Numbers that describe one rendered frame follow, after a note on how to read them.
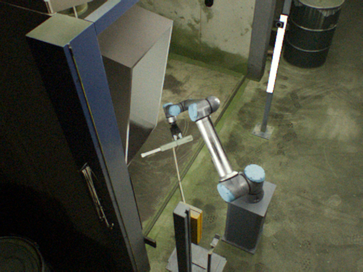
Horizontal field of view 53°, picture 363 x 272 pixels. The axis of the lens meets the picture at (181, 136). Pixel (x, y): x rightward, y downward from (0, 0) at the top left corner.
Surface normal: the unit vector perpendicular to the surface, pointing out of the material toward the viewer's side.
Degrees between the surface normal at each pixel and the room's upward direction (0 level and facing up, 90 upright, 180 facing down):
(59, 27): 0
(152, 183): 0
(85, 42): 90
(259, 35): 90
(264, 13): 90
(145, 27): 12
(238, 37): 90
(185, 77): 0
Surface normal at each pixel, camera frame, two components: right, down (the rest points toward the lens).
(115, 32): 0.15, -0.60
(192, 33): -0.46, 0.67
